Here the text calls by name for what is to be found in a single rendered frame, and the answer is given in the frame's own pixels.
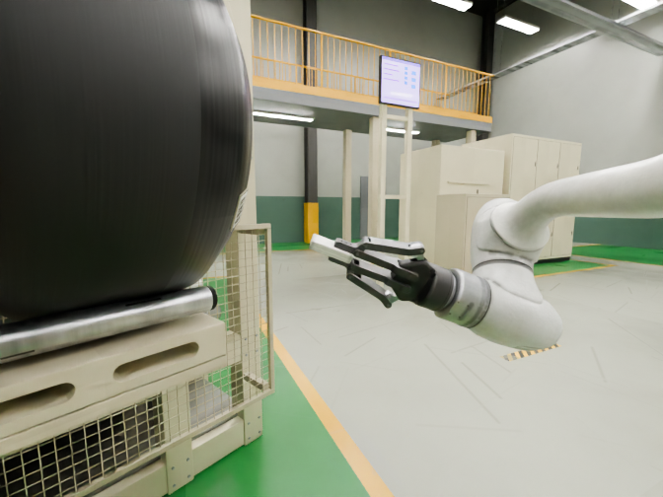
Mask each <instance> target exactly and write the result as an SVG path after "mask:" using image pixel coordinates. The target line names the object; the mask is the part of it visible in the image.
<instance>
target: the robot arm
mask: <svg viewBox="0 0 663 497"><path fill-rule="evenodd" d="M562 216H569V217H605V218H663V154H661V155H659V156H656V157H653V158H650V159H646V160H643V161H639V162H635V163H631V164H626V165H622V166H618V167H613V168H609V169H604V170H601V171H597V172H592V173H588V174H583V175H579V176H575V177H567V178H563V179H559V180H555V181H553V182H550V183H547V184H545V185H542V186H540V187H538V188H537V189H535V190H533V191H532V192H530V193H529V194H527V195H526V196H525V197H523V198H522V199H521V200H519V201H518V202H517V201H515V200H513V199H510V198H497V199H493V200H490V201H488V202H487V203H485V204H484V205H483V207H482V208H481V209H480V210H479V212H478V214H477V216H476V218H475V220H474V222H473V226H472V233H471V249H470V252H471V265H472V274H471V273H468V272H466V271H463V270H461V269H458V268H451V269H447V268H444V267H442V266H439V265H437V264H434V263H430V262H429V261H428V260H427V259H426V258H425V257H424V253H425V248H424V246H423V244H422V242H412V243H404V242H398V241H391V240H385V239H378V238H372V237H363V238H362V239H361V241H360V242H359V243H358V242H356V243H354V244H353V243H350V242H348V241H345V240H343V239H336V240H335V241H332V240H329V239H327V238H324V237H322V236H319V235H316V234H314V235H313V237H312V238H311V241H310V245H309V249H312V250H314V251H317V252H320V253H322V254H325V255H328V256H329V261H331V262H334V263H336V264H339V265H342V266H344V267H345V268H346V279H347V280H349V281H351V282H352V283H354V284H355V285H357V286H358V287H360V288H361V289H363V290H365V291H366V292H368V293H369V294H371V295H372V296H374V297H375V298H377V299H379V300H380V301H381V302H382V304H383V305H384V306H385V308H387V309H389V308H390V307H391V306H392V303H393V302H395V301H397V300H401V301H410V302H413V303H414V304H416V305H418V306H420V307H423V308H425V309H428V310H430V311H433V313H434V315H435V316H437V317H438V318H440V319H442V320H447V321H449V322H452V323H455V324H456V325H459V326H461V327H465V328H467V329H469V330H470V331H472V332H473V333H474V334H475V335H477V336H479V337H481V338H483V339H485V340H488V341H490V342H493V343H496V344H499V345H502V346H506V347H509V348H514V349H518V350H524V351H535V350H540V349H545V348H550V347H552V346H553V345H555V344H556V343H557V341H558V340H559V338H560V336H561V333H562V320H561V318H560V316H559V314H558V313H557V311H556V310H555V309H554V308H553V306H552V305H551V304H550V303H549V302H548V301H547V300H545V299H543V296H542V294H541V292H540V290H539V288H538V286H537V284H536V282H535V278H534V272H533V267H534V263H535V262H537V261H538V259H539V256H540V254H541V252H542V250H543V248H544V246H545V244H546V243H547V242H548V240H549V238H550V229H549V226H548V224H549V223H550V222H551V221H552V220H553V219H555V218H557V217H562ZM378 251H380V252H378ZM381 252H386V253H393V254H399V255H406V256H411V257H413V258H409V259H403V260H401V259H399V258H396V257H390V256H388V255H385V254H383V253H381ZM353 255H354V256H355V257H358V258H360V259H363V260H365V261H368V262H371V263H373V264H376V265H378V266H381V267H384V268H386V269H383V268H380V267H378V266H375V265H373V264H370V263H367V262H365V261H362V260H359V259H357V258H354V257H353ZM366 276H367V277H366ZM368 277H369V278H372V279H375V280H377V281H380V282H383V283H384V284H385V285H387V286H389V287H391V288H392V289H393V291H394V292H395V293H392V292H391V291H389V290H387V291H386V290H385V289H384V288H383V287H382V286H380V285H379V284H377V283H375V282H374V281H372V280H371V279H369V278H368Z"/></svg>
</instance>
